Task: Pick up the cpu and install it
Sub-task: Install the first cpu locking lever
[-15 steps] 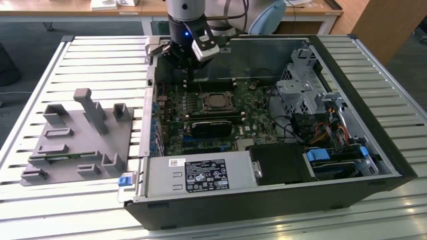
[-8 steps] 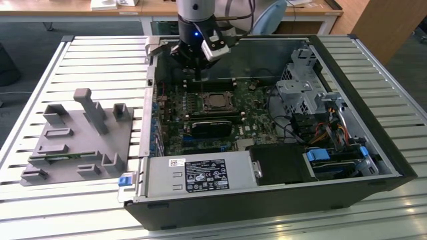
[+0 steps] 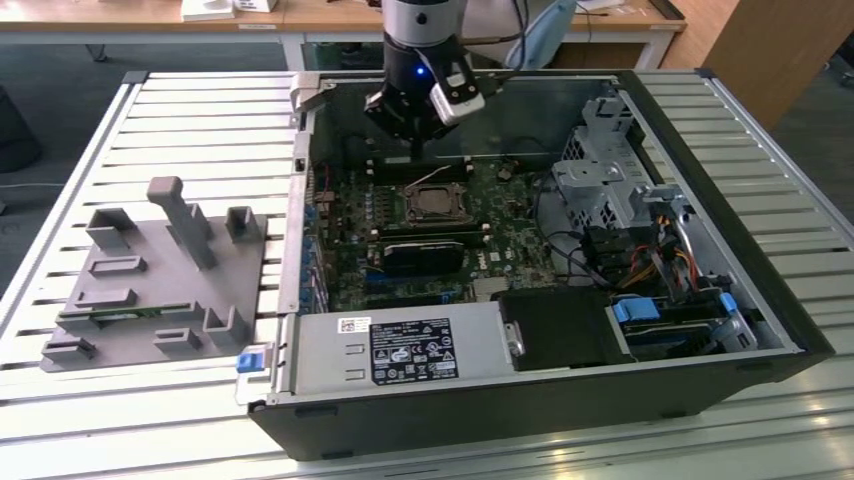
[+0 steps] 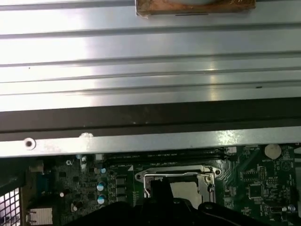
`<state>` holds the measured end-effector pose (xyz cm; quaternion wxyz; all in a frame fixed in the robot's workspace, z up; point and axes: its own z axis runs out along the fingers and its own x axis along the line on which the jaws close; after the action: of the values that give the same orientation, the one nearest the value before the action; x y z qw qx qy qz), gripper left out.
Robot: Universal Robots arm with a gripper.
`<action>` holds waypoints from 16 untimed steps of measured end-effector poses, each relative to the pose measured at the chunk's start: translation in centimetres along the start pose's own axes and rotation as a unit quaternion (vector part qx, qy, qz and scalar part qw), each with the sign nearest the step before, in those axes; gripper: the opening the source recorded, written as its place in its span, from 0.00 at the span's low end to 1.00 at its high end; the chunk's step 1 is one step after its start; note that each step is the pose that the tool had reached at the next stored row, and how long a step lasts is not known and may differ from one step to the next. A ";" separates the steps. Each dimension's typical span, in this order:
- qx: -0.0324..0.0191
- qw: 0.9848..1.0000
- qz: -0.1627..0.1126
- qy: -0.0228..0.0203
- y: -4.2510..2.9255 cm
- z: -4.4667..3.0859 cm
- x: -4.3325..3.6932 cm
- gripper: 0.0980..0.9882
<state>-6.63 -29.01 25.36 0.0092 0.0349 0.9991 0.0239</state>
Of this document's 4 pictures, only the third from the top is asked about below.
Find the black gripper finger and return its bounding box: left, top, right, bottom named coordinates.
left=418, top=99, right=462, bottom=161
left=364, top=89, right=420, bottom=161

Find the thin metal locking lever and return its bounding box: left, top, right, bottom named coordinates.
left=408, top=166, right=454, bottom=190

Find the metal socket cover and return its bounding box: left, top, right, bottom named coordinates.
left=399, top=183, right=466, bottom=221

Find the silver CPU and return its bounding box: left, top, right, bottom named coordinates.
left=407, top=187, right=456, bottom=214

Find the black CPU socket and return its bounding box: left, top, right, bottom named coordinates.
left=398, top=182, right=467, bottom=223

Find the black RAM slot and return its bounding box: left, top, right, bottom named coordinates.
left=370, top=159, right=472, bottom=184

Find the black RAM stick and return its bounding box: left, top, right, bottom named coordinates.
left=376, top=224, right=486, bottom=244

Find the small black graphics card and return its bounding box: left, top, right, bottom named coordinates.
left=379, top=242, right=466, bottom=279

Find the green motherboard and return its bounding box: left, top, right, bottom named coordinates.
left=303, top=159, right=562, bottom=314

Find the silver drive cage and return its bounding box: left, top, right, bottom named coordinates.
left=550, top=97, right=662, bottom=229

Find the wooden desk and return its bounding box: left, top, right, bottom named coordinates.
left=0, top=0, right=299, bottom=64
left=279, top=0, right=689, bottom=71

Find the blue disk carrier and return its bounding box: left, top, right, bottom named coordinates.
left=610, top=297, right=662, bottom=326

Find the grey parts rack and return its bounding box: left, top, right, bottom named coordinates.
left=39, top=175, right=272, bottom=375

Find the silver power supply unit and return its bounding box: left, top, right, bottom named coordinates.
left=266, top=307, right=526, bottom=401

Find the wooden cabinet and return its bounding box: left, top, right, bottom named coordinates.
left=659, top=0, right=854, bottom=131

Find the green RAM stick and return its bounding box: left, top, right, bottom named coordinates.
left=92, top=303, right=192, bottom=321

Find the black PC case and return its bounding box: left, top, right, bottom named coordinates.
left=244, top=69, right=835, bottom=461

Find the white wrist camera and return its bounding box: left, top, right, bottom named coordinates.
left=428, top=48, right=487, bottom=126

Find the yellow orange wire bundle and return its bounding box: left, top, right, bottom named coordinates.
left=619, top=214, right=701, bottom=291

